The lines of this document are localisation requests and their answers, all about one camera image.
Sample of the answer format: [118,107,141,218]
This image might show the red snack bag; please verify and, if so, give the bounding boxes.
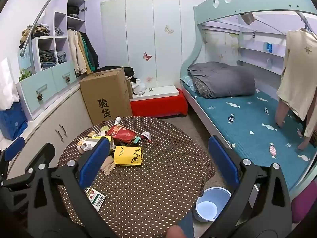
[106,125,137,144]

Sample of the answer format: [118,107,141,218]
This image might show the olive folded clothes pile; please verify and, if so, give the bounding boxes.
[20,23,50,43]

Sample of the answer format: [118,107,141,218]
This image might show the white cabinet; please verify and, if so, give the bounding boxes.
[7,79,95,179]

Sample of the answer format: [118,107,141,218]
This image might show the dark folded clothes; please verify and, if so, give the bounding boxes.
[40,50,56,70]

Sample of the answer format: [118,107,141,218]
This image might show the cream hanging sweater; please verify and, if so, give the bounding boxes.
[67,30,87,75]

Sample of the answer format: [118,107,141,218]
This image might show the small white labelled box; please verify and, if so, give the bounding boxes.
[85,188,106,212]

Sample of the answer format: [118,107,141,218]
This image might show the person in beige shirt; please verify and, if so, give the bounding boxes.
[277,28,317,138]

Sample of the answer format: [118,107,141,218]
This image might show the large cardboard box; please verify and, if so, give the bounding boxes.
[79,67,133,126]

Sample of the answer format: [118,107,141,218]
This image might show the grey duvet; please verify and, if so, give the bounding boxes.
[187,61,255,99]

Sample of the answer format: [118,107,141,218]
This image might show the light green bunk bed frame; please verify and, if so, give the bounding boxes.
[180,0,317,201]

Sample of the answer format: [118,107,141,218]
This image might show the lilac wall shelf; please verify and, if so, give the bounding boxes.
[238,28,288,76]

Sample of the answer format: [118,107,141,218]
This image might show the blue bag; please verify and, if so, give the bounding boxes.
[0,102,28,140]

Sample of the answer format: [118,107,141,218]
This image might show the lilac cubby shelf unit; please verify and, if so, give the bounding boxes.
[17,0,87,122]

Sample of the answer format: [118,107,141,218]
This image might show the black folded garment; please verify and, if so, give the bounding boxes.
[67,6,80,19]

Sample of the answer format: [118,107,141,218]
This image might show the blue plaid pillow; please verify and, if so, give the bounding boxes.
[180,76,197,92]

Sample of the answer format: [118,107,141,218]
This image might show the white wardrobe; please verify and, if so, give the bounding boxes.
[100,0,199,97]

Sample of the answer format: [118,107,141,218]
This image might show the black cloth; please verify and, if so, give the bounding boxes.
[98,66,135,82]

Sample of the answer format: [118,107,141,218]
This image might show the yellow paper bag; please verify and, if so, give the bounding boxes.
[113,146,143,167]

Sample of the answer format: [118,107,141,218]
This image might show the red storage bench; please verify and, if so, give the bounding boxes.
[130,85,188,118]

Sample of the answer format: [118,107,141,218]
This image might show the white green carton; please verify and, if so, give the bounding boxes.
[77,136,101,154]

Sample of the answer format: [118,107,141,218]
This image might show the person's leg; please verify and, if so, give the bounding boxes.
[165,209,196,238]

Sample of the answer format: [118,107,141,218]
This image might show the green hanging garment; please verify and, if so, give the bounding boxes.
[80,33,96,72]

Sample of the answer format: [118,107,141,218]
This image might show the purple cushion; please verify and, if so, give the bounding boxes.
[291,187,317,225]

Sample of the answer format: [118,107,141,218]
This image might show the teal candy print bedsheet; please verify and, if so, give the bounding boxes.
[184,89,317,189]

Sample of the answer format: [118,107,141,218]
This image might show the beige stocking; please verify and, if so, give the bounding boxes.
[100,155,117,175]

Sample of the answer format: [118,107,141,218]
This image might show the pink pants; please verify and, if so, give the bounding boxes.
[275,97,313,150]

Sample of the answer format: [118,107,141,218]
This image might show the white round bin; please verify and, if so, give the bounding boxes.
[195,187,232,222]

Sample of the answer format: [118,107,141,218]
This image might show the white plastic bag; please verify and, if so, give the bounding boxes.
[131,78,146,96]

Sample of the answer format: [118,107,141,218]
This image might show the brown polka dot tablecloth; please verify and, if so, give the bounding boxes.
[56,116,216,238]

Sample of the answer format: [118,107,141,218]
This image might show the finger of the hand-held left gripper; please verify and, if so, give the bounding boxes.
[0,142,57,196]
[0,137,26,181]

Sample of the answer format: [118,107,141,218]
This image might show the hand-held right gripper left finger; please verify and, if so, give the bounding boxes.
[27,136,117,238]

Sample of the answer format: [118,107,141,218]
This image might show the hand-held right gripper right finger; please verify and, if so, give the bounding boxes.
[198,135,294,238]

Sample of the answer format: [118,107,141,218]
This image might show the black hanging jacket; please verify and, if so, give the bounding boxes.
[82,31,100,70]

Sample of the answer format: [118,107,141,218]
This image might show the beige cloth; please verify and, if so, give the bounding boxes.
[239,12,255,25]

